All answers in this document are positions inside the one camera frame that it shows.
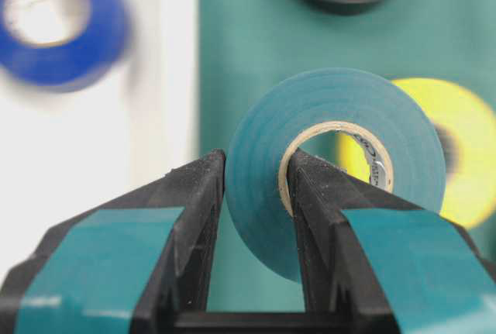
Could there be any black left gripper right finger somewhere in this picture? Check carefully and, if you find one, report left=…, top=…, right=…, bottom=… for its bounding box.
left=288, top=150, right=495, bottom=333

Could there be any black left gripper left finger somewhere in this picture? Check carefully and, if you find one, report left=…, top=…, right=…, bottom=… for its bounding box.
left=1, top=150, right=226, bottom=333

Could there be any yellow tape roll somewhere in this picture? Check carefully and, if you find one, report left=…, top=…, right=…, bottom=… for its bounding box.
left=336, top=77, right=496, bottom=230

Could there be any green tape roll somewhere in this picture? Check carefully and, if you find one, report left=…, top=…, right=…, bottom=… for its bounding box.
left=226, top=68, right=446, bottom=281

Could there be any blue tape roll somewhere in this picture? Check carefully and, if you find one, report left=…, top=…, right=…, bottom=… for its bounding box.
left=1, top=0, right=130, bottom=92

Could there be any white rectangular plastic case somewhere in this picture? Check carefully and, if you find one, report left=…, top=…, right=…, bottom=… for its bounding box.
left=1, top=0, right=198, bottom=273

